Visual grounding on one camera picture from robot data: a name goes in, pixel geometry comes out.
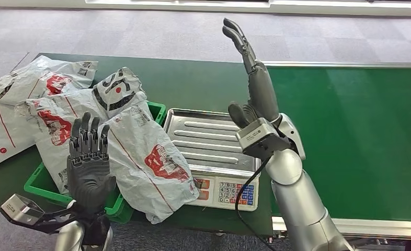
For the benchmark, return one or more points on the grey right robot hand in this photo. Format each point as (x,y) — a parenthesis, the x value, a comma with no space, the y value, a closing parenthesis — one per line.
(262,93)

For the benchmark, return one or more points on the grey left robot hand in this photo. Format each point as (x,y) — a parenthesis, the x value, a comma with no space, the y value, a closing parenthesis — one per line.
(87,176)

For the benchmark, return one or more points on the grey courier bag red logo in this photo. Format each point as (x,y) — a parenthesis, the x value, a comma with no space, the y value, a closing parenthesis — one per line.
(146,166)

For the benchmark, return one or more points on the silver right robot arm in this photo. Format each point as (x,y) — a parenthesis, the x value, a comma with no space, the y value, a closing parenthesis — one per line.
(299,197)

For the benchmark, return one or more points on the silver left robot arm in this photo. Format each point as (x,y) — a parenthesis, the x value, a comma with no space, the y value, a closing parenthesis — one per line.
(67,237)

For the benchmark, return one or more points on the green conveyor belt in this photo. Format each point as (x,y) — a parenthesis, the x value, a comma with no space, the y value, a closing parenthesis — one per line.
(358,138)

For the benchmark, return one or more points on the green plastic bin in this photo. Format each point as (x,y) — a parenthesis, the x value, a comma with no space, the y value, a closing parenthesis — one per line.
(39,183)

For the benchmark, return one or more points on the crumpled courier bag red print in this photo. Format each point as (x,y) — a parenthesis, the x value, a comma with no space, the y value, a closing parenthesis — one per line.
(53,124)

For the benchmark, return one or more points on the white electronic scale steel tray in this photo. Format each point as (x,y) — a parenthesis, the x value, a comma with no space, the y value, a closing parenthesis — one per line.
(209,138)

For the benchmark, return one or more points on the grey courier bag black logo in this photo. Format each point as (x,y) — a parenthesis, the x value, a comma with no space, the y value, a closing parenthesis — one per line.
(117,88)

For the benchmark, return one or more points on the flat courier bag red stripe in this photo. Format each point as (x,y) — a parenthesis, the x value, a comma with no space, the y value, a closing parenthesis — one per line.
(1,135)

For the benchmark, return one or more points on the courier bag with QR labels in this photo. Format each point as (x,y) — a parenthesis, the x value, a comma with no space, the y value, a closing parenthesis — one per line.
(35,79)

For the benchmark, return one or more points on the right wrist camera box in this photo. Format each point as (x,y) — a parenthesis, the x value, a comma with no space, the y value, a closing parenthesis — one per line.
(259,137)

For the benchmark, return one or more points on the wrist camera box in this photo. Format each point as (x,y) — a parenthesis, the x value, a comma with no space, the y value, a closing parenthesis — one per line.
(20,208)
(259,137)

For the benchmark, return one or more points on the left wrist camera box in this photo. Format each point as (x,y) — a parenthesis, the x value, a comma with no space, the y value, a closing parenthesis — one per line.
(20,208)

